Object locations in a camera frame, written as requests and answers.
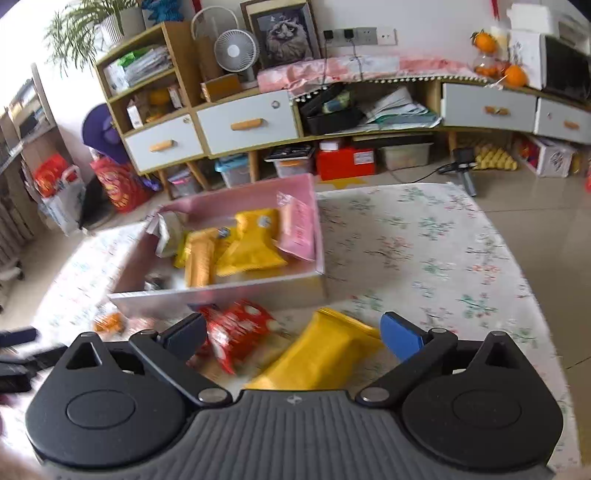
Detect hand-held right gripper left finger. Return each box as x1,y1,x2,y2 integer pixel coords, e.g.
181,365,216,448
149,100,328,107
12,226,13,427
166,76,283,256
65,313,232,409

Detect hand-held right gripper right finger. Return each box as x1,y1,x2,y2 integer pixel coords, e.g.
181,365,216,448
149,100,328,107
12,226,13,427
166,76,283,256
359,311,526,404

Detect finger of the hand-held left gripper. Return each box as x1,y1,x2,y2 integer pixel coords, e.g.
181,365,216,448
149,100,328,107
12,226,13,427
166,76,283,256
0,326,38,348
23,345,68,371

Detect red snack packet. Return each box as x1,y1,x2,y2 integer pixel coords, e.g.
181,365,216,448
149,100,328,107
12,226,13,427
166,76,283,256
198,300,279,376

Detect pink cardboard box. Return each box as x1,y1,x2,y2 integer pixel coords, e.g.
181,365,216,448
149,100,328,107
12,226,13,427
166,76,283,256
108,174,327,320

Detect orange white snack packet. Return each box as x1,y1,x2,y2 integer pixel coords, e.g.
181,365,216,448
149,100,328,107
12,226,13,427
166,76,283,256
92,313,126,335

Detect orange yellow snack packet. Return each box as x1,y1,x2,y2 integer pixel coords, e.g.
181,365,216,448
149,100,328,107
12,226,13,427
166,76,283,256
185,228,221,289

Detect large yellow waffle packet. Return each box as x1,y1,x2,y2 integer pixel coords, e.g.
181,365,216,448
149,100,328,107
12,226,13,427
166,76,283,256
245,308,385,391

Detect yellow chip packet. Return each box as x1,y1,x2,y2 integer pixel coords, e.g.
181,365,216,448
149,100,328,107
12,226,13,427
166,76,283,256
174,231,194,270

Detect white nut packet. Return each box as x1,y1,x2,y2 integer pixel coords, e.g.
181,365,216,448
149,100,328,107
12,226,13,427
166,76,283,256
145,212,188,259

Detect pink snack packet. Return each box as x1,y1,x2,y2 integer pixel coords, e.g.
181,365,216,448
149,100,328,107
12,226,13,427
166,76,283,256
276,191,318,262

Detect floral cloth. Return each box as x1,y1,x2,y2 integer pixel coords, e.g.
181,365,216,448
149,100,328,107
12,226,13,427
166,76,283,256
28,182,583,472

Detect white red shopping bag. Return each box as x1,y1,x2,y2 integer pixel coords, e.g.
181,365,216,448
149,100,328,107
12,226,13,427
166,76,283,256
34,154,87,234

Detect small clear storage bin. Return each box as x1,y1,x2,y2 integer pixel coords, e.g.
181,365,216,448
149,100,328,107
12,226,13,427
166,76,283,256
168,168,205,198

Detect clear bin blue lid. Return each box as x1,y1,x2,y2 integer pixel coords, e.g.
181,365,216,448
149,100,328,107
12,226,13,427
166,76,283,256
216,154,253,188

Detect red box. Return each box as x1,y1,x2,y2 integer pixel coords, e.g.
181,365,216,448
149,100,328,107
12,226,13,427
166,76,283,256
316,147,376,182

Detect wooden bookshelf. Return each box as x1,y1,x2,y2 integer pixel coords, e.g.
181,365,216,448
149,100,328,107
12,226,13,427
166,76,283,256
0,65,62,260

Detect row of yellow packets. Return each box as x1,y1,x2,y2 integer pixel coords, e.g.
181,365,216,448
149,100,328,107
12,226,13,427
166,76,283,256
475,143,519,171

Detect clear bin black lid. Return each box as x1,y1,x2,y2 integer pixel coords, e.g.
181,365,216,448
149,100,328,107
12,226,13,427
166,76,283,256
264,144,318,179

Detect purple plush toy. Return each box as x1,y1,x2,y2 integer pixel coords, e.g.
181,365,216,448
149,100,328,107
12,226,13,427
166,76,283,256
83,104,136,165

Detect pile of papers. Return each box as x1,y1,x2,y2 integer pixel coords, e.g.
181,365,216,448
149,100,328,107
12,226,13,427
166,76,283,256
365,88,444,131

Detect black storage box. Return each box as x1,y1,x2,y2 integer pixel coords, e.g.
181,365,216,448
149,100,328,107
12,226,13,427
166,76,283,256
300,85,366,136

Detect white patterned box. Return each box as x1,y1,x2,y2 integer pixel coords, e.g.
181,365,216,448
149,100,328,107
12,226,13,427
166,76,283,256
519,136,579,179

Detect low wooden cabinet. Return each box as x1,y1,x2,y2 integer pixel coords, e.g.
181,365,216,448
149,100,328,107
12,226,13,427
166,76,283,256
295,76,591,155

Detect brown cardboard box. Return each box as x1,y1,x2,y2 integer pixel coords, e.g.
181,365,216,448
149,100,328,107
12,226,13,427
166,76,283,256
201,74,244,103

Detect tall wooden cabinet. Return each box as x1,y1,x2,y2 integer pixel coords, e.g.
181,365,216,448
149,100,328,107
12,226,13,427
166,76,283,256
95,21,303,186

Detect pink cloth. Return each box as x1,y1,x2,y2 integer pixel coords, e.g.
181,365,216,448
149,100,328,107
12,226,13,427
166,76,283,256
257,55,491,94

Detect white desk fan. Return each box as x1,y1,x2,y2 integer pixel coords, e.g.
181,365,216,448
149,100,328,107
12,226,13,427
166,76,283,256
215,28,260,89

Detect green potted plant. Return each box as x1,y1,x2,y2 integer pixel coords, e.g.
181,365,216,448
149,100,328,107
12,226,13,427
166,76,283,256
45,0,146,75

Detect black microwave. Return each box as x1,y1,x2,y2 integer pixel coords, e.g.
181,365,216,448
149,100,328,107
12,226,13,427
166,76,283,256
542,34,591,105

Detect framed cat picture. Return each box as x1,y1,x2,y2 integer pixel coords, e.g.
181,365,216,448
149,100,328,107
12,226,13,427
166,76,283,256
241,0,322,71

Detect black cable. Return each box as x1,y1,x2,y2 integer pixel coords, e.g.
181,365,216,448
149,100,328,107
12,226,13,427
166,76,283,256
390,166,444,184

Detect camera on small tripod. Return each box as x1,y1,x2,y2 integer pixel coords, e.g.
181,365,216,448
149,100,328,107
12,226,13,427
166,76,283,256
438,148,479,198

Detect small white drawer orange handle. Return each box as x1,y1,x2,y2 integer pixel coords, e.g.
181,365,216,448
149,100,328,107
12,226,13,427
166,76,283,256
124,114,205,175
536,98,591,145

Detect wide white drawer orange handle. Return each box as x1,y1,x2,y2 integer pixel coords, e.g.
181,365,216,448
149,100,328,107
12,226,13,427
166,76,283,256
441,83,539,136
196,90,301,156

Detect white wall socket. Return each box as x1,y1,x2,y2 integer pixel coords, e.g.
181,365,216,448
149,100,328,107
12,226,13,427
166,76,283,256
323,27,399,48

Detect white wire ring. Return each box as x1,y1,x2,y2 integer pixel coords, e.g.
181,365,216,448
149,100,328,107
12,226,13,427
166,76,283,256
191,6,242,48

